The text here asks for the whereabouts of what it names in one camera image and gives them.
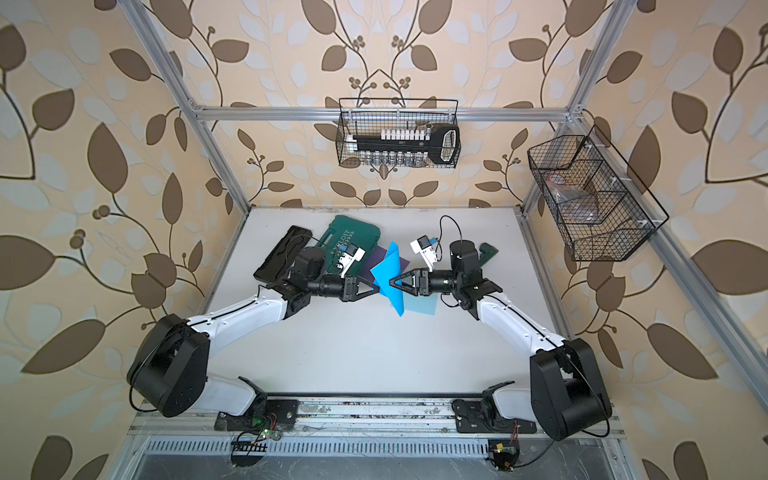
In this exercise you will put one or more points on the green plastic tool case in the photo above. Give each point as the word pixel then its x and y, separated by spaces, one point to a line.
pixel 343 232

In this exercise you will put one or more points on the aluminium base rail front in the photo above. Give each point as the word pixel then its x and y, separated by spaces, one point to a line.
pixel 336 416

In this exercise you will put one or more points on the aluminium frame post left rear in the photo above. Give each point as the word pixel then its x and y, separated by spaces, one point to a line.
pixel 139 19

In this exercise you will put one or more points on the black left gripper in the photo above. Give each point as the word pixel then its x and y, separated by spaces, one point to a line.
pixel 349 288

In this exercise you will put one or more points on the plastic bag in basket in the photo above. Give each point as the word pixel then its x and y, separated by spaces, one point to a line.
pixel 575 205

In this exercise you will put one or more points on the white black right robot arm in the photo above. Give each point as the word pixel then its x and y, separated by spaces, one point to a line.
pixel 565 394

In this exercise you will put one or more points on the small circuit board right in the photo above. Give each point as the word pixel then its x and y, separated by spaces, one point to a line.
pixel 503 455

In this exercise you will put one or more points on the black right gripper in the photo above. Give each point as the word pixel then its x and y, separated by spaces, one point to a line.
pixel 421 280

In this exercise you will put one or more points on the black socket set holder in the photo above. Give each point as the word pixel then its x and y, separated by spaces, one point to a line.
pixel 438 144

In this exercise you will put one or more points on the small circuit board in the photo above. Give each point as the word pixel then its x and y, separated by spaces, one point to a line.
pixel 503 455
pixel 249 447

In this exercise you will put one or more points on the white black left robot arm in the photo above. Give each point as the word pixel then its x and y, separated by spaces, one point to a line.
pixel 170 369

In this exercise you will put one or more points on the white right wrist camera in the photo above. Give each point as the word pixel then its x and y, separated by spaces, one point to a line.
pixel 426 247

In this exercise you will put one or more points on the light blue square paper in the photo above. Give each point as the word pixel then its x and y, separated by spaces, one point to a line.
pixel 421 305

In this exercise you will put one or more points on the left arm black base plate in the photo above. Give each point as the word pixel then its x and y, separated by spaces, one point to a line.
pixel 270 414

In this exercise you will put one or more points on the aluminium frame post right rear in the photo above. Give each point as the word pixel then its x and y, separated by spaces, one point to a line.
pixel 571 119

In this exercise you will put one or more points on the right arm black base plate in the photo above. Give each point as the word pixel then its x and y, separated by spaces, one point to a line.
pixel 478 417

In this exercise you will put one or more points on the aluminium frame right side rail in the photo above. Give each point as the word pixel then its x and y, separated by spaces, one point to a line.
pixel 744 359

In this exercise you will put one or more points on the black wire basket rear wall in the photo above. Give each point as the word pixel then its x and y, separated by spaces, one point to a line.
pixel 367 115

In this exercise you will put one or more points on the black wire basket right wall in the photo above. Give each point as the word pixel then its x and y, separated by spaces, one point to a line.
pixel 601 207

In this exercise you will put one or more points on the black foam tool tray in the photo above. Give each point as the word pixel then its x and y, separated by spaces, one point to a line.
pixel 283 254

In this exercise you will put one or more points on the purple square paper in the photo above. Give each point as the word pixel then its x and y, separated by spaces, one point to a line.
pixel 374 258

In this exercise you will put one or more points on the aluminium frame post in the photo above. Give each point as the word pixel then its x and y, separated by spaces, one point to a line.
pixel 139 19
pixel 571 119

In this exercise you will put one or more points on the black wire basket wall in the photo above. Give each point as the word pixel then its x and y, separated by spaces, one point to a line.
pixel 367 115
pixel 601 207

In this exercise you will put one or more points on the small circuit board left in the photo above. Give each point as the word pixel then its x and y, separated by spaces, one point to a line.
pixel 249 447

